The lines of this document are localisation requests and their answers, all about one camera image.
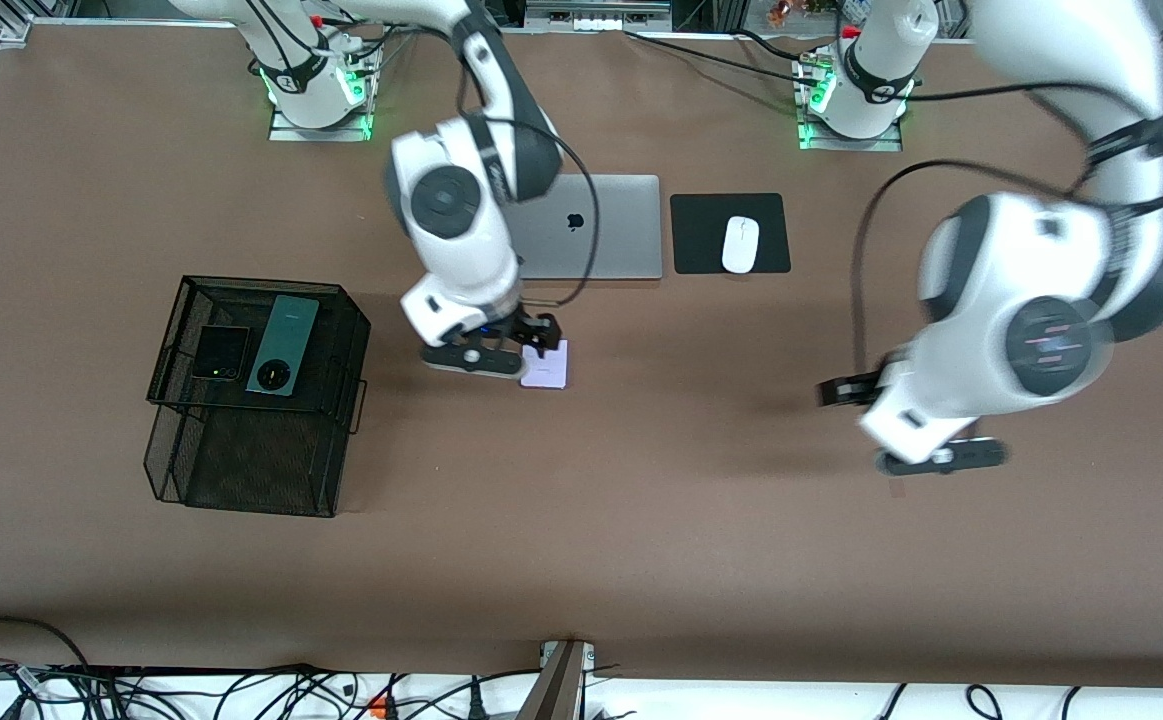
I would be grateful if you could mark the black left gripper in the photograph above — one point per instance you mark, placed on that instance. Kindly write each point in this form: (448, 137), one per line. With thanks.
(849, 390)

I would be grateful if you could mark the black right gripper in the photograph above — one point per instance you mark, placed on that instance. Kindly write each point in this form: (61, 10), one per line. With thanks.
(535, 331)

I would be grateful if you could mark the lilac phone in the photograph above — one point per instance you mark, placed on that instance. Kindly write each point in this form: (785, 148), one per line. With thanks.
(551, 375)

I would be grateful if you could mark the green phone round camera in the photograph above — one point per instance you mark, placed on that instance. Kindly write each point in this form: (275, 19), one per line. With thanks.
(286, 335)

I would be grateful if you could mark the black flip phone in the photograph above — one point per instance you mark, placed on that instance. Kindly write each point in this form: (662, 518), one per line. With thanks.
(216, 350)

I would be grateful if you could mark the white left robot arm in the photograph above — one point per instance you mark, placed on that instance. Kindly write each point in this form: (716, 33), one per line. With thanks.
(1021, 280)

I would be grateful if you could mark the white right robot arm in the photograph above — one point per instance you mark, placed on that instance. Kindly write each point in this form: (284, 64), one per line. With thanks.
(461, 230)

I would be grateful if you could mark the silver closed laptop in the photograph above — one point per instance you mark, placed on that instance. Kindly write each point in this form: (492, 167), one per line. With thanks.
(631, 230)

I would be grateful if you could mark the black mouse pad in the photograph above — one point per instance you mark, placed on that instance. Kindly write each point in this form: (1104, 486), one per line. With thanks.
(701, 240)

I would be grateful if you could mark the white computer mouse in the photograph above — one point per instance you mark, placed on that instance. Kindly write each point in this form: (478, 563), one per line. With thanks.
(741, 245)

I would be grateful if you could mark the black mesh two-tier basket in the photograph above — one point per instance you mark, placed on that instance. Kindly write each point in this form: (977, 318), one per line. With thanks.
(271, 450)

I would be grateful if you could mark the power strip white sockets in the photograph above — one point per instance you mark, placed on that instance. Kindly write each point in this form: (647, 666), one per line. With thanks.
(591, 20)

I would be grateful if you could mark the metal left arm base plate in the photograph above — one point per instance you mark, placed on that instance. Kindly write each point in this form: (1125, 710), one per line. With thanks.
(851, 145)

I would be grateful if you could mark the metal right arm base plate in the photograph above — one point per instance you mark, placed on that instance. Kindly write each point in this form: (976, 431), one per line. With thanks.
(321, 134)

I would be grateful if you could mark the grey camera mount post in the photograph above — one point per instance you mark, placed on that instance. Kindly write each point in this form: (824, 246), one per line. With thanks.
(561, 690)

